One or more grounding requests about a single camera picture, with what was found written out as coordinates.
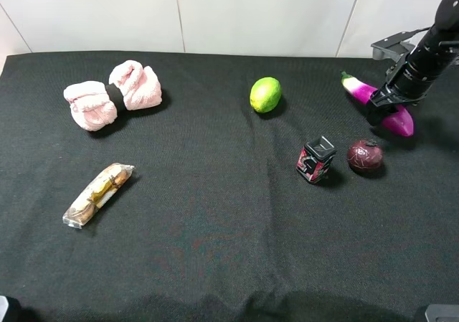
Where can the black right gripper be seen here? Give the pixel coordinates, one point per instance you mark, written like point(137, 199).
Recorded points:
point(408, 82)

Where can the purple toy eggplant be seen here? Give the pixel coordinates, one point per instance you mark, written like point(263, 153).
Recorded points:
point(400, 122)

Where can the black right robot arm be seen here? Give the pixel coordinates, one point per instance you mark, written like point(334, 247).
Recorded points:
point(445, 27)

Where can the dark red passion fruit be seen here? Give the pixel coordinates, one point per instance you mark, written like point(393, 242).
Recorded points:
point(365, 156)

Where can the black red tin box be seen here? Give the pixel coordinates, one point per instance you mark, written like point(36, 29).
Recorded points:
point(315, 159)

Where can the green lime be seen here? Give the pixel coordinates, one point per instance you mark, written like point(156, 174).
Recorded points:
point(265, 94)

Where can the black table cloth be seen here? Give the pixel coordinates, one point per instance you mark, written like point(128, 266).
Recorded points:
point(215, 222)

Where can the grey device bottom right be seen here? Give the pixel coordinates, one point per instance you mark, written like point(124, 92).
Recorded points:
point(442, 313)

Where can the grey device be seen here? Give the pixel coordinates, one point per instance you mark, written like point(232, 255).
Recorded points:
point(10, 309)
point(442, 313)

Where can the wrapped snack bar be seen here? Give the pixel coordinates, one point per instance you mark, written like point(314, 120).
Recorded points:
point(96, 194)

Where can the pink rolled towel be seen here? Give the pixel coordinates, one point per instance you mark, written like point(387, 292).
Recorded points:
point(131, 86)

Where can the grey device bottom left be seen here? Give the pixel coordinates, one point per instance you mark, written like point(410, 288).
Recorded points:
point(10, 309)

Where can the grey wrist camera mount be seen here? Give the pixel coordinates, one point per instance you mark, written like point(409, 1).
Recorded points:
point(395, 47)

